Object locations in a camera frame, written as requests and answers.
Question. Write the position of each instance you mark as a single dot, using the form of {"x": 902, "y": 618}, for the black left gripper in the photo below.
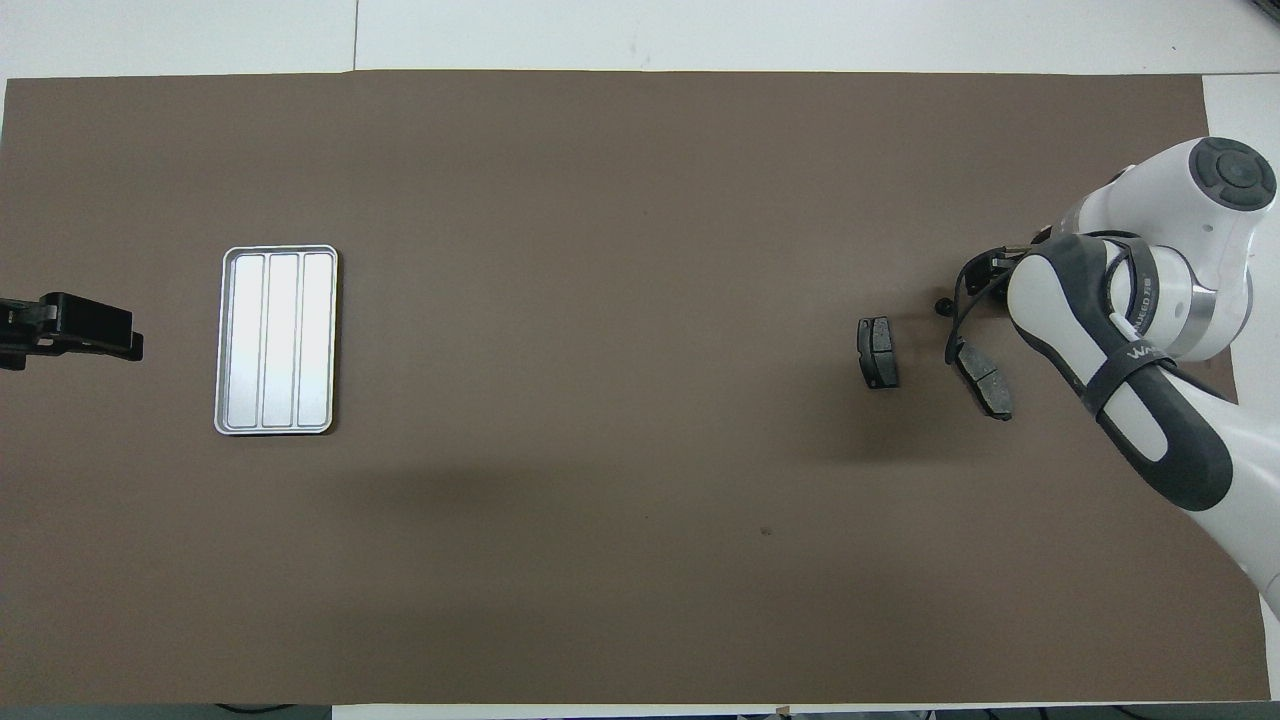
{"x": 20, "y": 322}

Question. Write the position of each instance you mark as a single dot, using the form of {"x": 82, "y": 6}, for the long dark brake pad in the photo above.
{"x": 988, "y": 382}

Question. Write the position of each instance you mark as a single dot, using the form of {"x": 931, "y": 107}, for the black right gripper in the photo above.
{"x": 1002, "y": 265}

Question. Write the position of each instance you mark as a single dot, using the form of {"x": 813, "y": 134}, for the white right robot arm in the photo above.
{"x": 1060, "y": 300}

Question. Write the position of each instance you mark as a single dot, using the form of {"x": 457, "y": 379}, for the brown table mat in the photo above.
{"x": 640, "y": 150}

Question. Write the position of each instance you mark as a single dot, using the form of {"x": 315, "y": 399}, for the short dark brake pad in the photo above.
{"x": 878, "y": 350}

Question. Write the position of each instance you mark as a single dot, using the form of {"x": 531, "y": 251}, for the silver metal tray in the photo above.
{"x": 282, "y": 340}

